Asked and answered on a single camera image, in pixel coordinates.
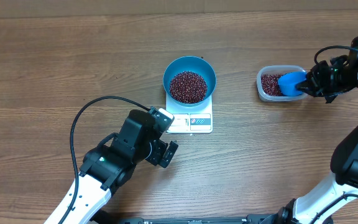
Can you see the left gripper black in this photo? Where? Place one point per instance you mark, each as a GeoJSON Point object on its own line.
{"type": "Point", "coordinates": [160, 147]}

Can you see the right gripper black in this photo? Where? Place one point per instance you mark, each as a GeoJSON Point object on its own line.
{"type": "Point", "coordinates": [316, 83]}

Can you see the blue plastic measuring scoop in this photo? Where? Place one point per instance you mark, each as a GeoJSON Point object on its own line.
{"type": "Point", "coordinates": [288, 82]}

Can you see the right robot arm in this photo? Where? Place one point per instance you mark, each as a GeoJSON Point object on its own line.
{"type": "Point", "coordinates": [341, 185]}

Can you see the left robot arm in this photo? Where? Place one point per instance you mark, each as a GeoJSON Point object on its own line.
{"type": "Point", "coordinates": [112, 162]}

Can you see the white digital kitchen scale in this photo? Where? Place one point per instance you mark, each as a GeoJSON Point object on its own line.
{"type": "Point", "coordinates": [196, 119]}

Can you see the red beans in bowl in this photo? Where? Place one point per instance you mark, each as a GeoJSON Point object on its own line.
{"type": "Point", "coordinates": [188, 87]}

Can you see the teal metal bowl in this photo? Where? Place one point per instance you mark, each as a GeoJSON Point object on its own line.
{"type": "Point", "coordinates": [193, 64]}

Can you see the red beans in container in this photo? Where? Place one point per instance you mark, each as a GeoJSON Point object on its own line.
{"type": "Point", "coordinates": [270, 84]}

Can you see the clear plastic container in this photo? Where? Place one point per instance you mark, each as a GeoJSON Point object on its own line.
{"type": "Point", "coordinates": [275, 69]}

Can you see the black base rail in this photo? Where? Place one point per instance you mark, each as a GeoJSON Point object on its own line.
{"type": "Point", "coordinates": [257, 219]}

